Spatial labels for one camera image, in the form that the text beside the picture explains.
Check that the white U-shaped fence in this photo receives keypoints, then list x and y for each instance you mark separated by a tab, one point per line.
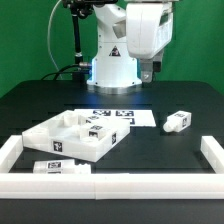
112	186

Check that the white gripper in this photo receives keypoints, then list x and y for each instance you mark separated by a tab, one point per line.
148	67

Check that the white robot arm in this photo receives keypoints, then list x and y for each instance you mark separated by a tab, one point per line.
131	43

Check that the white sheet with tags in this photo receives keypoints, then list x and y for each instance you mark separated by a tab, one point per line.
137	118

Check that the white square tabletop part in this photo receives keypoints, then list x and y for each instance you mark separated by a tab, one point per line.
61	135

